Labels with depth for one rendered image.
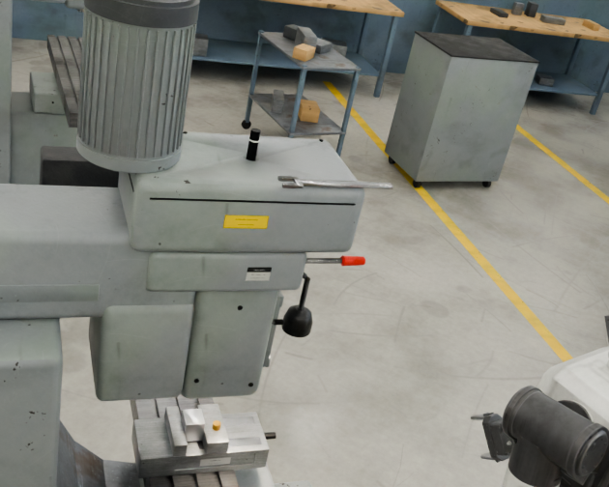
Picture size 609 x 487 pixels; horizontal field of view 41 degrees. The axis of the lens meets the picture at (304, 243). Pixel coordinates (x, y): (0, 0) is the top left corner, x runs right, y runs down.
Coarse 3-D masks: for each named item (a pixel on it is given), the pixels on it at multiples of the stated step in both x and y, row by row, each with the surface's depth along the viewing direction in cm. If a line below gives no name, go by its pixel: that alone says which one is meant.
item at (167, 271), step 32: (160, 256) 159; (192, 256) 161; (224, 256) 163; (256, 256) 166; (288, 256) 168; (160, 288) 163; (192, 288) 165; (224, 288) 167; (256, 288) 170; (288, 288) 172
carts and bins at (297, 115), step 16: (272, 32) 644; (288, 32) 634; (304, 32) 611; (256, 48) 645; (288, 48) 613; (304, 48) 593; (320, 48) 614; (256, 64) 650; (304, 64) 584; (320, 64) 594; (336, 64) 602; (352, 64) 610; (304, 80) 679; (352, 80) 611; (256, 96) 662; (272, 96) 669; (288, 96) 677; (352, 96) 615; (272, 112) 636; (288, 112) 643; (304, 112) 628; (320, 112) 657; (288, 128) 614; (304, 128) 621; (320, 128) 627; (336, 128) 634
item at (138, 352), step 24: (120, 312) 163; (144, 312) 165; (168, 312) 166; (192, 312) 169; (96, 336) 174; (120, 336) 166; (144, 336) 168; (168, 336) 170; (96, 360) 173; (120, 360) 169; (144, 360) 171; (168, 360) 173; (96, 384) 173; (120, 384) 172; (144, 384) 174; (168, 384) 176
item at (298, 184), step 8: (280, 176) 160; (288, 176) 160; (288, 184) 157; (296, 184) 158; (304, 184) 159; (312, 184) 160; (320, 184) 160; (328, 184) 161; (336, 184) 161; (344, 184) 162; (352, 184) 163; (360, 184) 164; (368, 184) 164; (376, 184) 165; (384, 184) 166
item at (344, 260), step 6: (306, 258) 172; (312, 258) 172; (318, 258) 173; (324, 258) 173; (330, 258) 174; (336, 258) 174; (342, 258) 174; (348, 258) 174; (354, 258) 175; (360, 258) 176; (342, 264) 175; (348, 264) 175; (354, 264) 175; (360, 264) 176
